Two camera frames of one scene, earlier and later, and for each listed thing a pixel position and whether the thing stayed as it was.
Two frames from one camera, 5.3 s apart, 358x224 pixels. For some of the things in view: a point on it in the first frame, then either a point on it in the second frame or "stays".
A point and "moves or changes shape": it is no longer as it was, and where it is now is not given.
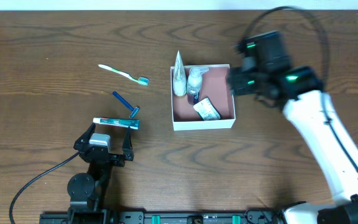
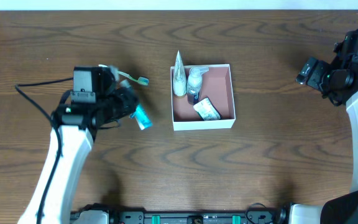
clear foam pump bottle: (194, 84) stays
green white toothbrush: (142, 80) stays
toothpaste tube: (131, 123) moves or changes shape
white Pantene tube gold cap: (179, 81) stays
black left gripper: (105, 156) to (128, 101)
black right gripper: (239, 82) to (309, 73)
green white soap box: (206, 109) stays
